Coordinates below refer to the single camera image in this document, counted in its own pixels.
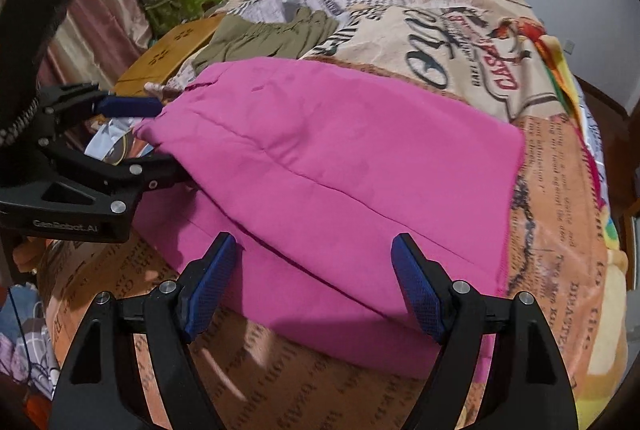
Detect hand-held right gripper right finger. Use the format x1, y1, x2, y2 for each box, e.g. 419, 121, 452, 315
391, 233, 581, 430

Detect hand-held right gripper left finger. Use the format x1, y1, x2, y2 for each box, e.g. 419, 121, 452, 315
50, 232, 239, 430

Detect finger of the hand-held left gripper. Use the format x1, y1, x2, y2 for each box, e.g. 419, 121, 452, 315
34, 141, 194, 211
37, 82, 164, 131

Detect pink pants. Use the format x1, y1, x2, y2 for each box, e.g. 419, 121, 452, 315
131, 58, 526, 383

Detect pile of small household items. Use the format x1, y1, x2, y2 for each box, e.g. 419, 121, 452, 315
85, 117, 158, 168

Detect olive green garment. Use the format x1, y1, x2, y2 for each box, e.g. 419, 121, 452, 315
192, 7, 341, 73

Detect plaid cloth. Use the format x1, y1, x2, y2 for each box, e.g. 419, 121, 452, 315
0, 285, 63, 403

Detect printed blanket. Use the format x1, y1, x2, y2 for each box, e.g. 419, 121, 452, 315
37, 0, 631, 430

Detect rainbow striped blanket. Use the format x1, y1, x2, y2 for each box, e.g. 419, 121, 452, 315
535, 32, 631, 416

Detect wooden baseboard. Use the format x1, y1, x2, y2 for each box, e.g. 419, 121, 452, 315
572, 74, 631, 118

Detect black white braided cord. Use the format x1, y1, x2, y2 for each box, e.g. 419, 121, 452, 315
0, 101, 40, 147

